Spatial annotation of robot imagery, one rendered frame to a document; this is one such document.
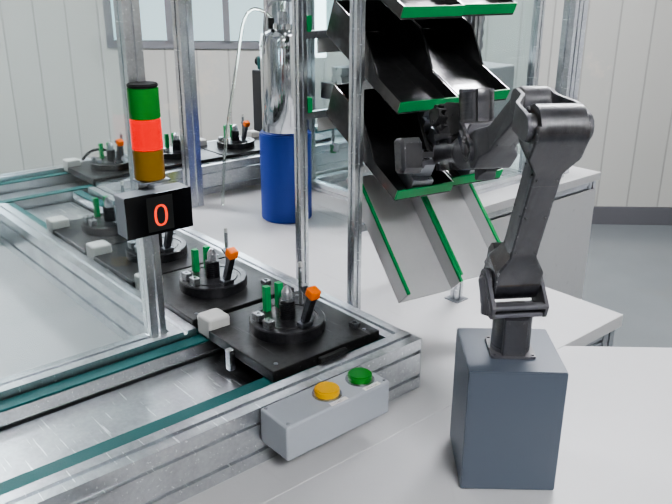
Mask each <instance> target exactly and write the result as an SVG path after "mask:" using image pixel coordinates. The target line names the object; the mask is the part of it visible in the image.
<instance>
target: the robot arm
mask: <svg viewBox="0 0 672 504"><path fill-rule="evenodd" d="M429 119H430V124H431V126H435V127H437V130H438V131H439V134H434V141H435V145H433V152H424V150H422V142H421V140H420V138H419V137H408V138H397V139H396V140H395V141H394V150H395V171H396V172H397V173H398V174H411V173H420V172H421V170H422V169H423V168H424V167H425V165H436V171H444V170H475V180H494V178H495V176H496V171H497V169H496V168H510V167H511V165H512V164H513V162H514V161H515V159H516V158H517V156H518V153H517V151H518V148H517V144H518V143H520V146H521V148H522V150H523V153H524V155H525V157H526V162H525V166H524V169H523V173H522V177H521V180H520V184H519V188H518V191H517V195H516V199H515V202H514V206H513V210H512V213H511V217H510V221H509V224H508V228H507V232H506V235H505V239H504V241H503V242H494V243H491V244H490V246H489V247H488V252H487V257H486V259H485V261H484V263H485V265H484V268H483V269H482V270H481V273H480V276H479V279H478V282H479V290H480V303H481V311H480V313H481V314H482V315H485V316H488V317H489V319H490V320H492V331H491V336H485V342H486V345H487V348H488V351H489V354H490V357H491V358H492V359H526V360H534V359H536V354H535V352H534V350H533V348H532V346H531V344H530V340H531V330H532V321H533V317H540V316H542V317H546V316H547V313H548V310H549V302H548V298H547V293H546V288H545V284H544V279H543V270H542V268H541V266H540V263H539V261H538V259H537V254H538V250H539V247H540V243H541V240H542V237H543V234H544V231H545V228H546V224H547V221H548V218H549V216H550V212H551V209H552V206H553V202H554V199H555V196H556V193H557V190H558V187H559V183H560V180H561V177H562V175H563V173H564V172H565V171H567V170H568V169H569V168H570V167H572V166H573V165H574V164H575V163H576V162H578V161H579V160H580V159H581V158H582V156H583V154H584V151H585V149H586V147H587V145H588V143H589V141H590V139H591V138H592V136H593V133H594V127H595V125H594V122H595V121H594V118H593V115H592V113H591V112H590V111H589V110H588V109H587V108H586V107H585V106H584V105H583V104H582V103H580V102H579V101H577V100H574V99H572V98H569V97H567V96H564V95H561V94H559V93H557V92H556V91H555V90H554V89H553V88H551V87H548V86H519V87H518V88H514V89H513V91H512V93H511V98H510V100H509V101H508V103H507V104H506V105H505V107H504V108H503V109H502V110H501V112H500V113H499V114H498V115H497V117H496V118H495V119H494V88H475V89H471V88H470V89H459V103H454V102H446V103H444V104H439V105H434V108H432V109H431V110H430V111H429ZM424 158H433V159H426V160H425V159H424ZM515 298H531V300H528V301H507V302H495V299H515Z"/></svg>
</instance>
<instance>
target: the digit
mask: <svg viewBox="0 0 672 504"><path fill-rule="evenodd" d="M146 206H147V217H148V229H149V233H152V232H157V231H161V230H165V229H170V228H174V227H175V225H174V212H173V199H172V193H171V194H166V195H161V196H156V197H151V198H146Z"/></svg>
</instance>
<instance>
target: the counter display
mask: <svg viewBox="0 0 672 504"><path fill-rule="evenodd" d="M171 193H172V199H173V212H174V225H175V227H174V228H170V229H165V230H161V231H157V232H152V233H149V229H148V217H147V206H146V198H151V197H156V196H161V195H166V194H171ZM124 206H125V216H126V227H127V237H128V241H130V240H134V239H139V238H143V237H147V236H152V235H156V234H160V233H164V232H169V231H173V230H177V229H181V228H186V227H190V226H193V215H192V200H191V187H190V186H188V187H183V188H178V189H173V190H167V191H162V192H157V193H152V194H147V195H142V196H137V197H132V198H127V199H124Z"/></svg>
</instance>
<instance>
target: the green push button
mask: <svg viewBox="0 0 672 504"><path fill-rule="evenodd" d="M348 380H349V381H350V382H351V383H353V384H359V385H362V384H367V383H369V382H371V380H372V372H371V371H370V370H368V369H366V368H362V367H357V368H353V369H351V370H350V371H349V372H348Z"/></svg>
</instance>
